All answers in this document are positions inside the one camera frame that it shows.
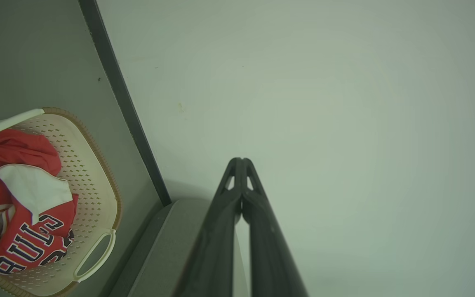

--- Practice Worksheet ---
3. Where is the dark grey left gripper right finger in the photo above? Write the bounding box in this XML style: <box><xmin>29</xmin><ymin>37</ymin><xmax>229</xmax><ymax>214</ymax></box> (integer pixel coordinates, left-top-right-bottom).
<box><xmin>242</xmin><ymin>158</ymin><xmax>308</xmax><ymax>297</ymax></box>

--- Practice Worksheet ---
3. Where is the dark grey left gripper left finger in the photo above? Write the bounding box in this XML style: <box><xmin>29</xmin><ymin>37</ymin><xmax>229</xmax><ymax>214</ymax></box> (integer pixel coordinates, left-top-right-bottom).
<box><xmin>174</xmin><ymin>158</ymin><xmax>242</xmax><ymax>297</ymax></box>

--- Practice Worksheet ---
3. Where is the red Bulls jersey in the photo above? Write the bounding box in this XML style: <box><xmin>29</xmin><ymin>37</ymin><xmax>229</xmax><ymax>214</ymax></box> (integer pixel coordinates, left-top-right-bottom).
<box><xmin>0</xmin><ymin>128</ymin><xmax>79</xmax><ymax>276</ymax></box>

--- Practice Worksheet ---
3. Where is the cream perforated laundry basket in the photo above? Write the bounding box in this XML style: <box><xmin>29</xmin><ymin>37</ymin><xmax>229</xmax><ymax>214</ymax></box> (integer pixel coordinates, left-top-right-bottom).
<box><xmin>0</xmin><ymin>107</ymin><xmax>123</xmax><ymax>297</ymax></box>

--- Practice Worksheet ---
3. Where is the dark grey baseboard strip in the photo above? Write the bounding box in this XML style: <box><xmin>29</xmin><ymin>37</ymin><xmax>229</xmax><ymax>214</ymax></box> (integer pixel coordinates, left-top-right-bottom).
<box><xmin>78</xmin><ymin>0</ymin><xmax>172</xmax><ymax>207</ymax></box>

